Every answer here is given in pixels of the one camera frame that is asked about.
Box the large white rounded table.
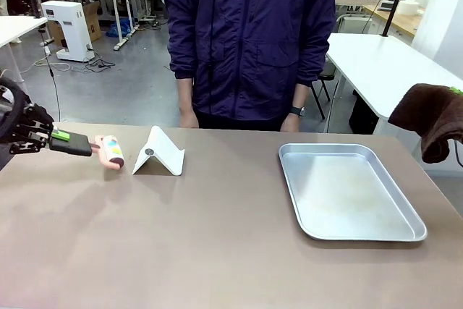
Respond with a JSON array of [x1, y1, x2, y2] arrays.
[[324, 32, 463, 135]]

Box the white floor cable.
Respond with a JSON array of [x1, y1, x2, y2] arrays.
[[17, 56, 70, 75]]

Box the black folding chair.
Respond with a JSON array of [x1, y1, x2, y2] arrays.
[[310, 62, 341, 121]]

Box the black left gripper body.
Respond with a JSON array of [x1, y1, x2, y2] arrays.
[[8, 103, 55, 155]]

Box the pink white lint roller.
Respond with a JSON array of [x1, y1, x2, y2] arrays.
[[52, 126, 126, 172]]

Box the person's left hand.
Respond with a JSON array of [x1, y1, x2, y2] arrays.
[[280, 114, 302, 132]]

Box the black floor cable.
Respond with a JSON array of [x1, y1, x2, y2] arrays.
[[83, 52, 116, 74]]

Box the wooden top table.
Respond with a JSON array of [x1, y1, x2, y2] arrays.
[[361, 4, 423, 38]]

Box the brown terry towel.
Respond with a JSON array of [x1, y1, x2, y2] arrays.
[[387, 83, 463, 165]]

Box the thin black hanging cable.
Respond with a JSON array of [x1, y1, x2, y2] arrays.
[[38, 26, 63, 122]]

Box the person's right forearm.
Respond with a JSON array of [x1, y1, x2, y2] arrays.
[[177, 76, 197, 113]]

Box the white tissue box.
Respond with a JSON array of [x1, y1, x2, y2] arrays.
[[396, 0, 422, 17]]

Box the white folding phone stand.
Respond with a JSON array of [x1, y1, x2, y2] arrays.
[[131, 124, 186, 177]]

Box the white floor-standing machine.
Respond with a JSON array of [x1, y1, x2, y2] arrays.
[[40, 0, 95, 63]]

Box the person in navy jacket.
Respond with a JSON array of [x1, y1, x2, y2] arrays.
[[163, 0, 339, 122]]

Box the small white side table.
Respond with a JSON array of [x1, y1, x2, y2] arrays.
[[0, 15, 48, 85]]

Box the person's right hand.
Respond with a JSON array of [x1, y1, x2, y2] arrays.
[[178, 109, 200, 130]]

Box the brown cardboard box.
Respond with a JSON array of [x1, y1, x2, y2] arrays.
[[46, 1, 103, 48]]

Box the silver metal tray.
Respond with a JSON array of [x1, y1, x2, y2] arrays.
[[277, 143, 428, 242]]

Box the black bin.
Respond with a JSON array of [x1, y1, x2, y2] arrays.
[[348, 88, 380, 135]]

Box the blue plastic bag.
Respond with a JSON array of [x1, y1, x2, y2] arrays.
[[105, 17, 137, 39]]

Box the person's left forearm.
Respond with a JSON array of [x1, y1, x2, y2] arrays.
[[291, 82, 309, 109]]

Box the dark trousers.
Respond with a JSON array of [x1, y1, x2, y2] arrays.
[[192, 108, 289, 132]]

